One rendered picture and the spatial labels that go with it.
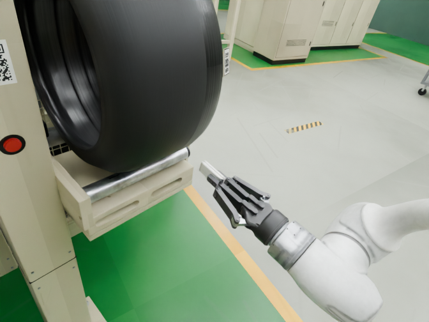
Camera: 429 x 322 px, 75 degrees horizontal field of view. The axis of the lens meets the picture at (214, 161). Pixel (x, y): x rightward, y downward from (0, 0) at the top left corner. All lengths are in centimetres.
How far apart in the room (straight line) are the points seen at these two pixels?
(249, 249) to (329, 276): 128
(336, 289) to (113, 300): 122
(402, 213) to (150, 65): 53
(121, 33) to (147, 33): 4
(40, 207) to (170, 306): 96
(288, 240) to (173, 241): 127
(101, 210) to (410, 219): 67
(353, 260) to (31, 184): 69
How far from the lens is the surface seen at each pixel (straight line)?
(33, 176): 75
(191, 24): 60
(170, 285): 163
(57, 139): 97
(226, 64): 68
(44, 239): 89
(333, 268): 58
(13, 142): 68
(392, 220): 64
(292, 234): 58
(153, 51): 53
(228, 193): 63
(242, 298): 165
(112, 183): 77
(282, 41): 518
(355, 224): 66
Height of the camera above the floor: 143
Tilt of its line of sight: 36 degrees down
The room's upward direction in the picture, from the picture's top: 11 degrees clockwise
